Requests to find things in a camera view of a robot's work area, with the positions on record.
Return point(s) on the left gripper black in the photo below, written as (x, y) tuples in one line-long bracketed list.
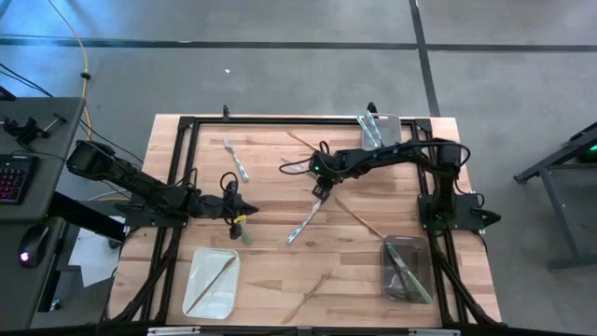
[(214, 206)]

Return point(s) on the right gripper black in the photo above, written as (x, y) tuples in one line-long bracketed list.
[(329, 165)]

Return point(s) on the wooden knife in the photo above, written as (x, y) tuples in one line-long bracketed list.
[(359, 218)]

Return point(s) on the slim wooden utensil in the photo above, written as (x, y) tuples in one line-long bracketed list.
[(303, 140), (212, 284)]

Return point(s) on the white rectangular tray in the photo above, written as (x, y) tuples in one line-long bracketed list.
[(219, 303)]

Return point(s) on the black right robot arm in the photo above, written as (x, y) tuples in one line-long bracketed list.
[(396, 154)]

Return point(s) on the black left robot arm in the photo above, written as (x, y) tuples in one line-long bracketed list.
[(130, 179)]

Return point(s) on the yellow tape tag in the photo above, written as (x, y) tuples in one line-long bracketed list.
[(240, 218)]

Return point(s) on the small black clamp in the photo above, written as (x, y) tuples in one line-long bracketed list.
[(371, 108), (226, 112)]

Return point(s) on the dark grey rectangular tray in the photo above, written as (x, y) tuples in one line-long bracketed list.
[(415, 252)]

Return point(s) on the grey desk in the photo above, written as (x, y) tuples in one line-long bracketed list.
[(51, 163)]

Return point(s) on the black computer mouse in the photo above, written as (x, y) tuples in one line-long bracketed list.
[(35, 242)]

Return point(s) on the black backlit keyboard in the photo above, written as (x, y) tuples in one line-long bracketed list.
[(16, 179)]

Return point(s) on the black desk clamp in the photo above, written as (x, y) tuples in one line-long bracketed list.
[(23, 130)]

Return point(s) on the black aluminium table frame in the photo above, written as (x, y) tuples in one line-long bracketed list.
[(280, 121)]

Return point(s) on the silver bracket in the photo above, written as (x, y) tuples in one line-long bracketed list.
[(434, 332), (172, 331)]

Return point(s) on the black desk frame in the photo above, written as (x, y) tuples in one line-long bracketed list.
[(573, 262)]

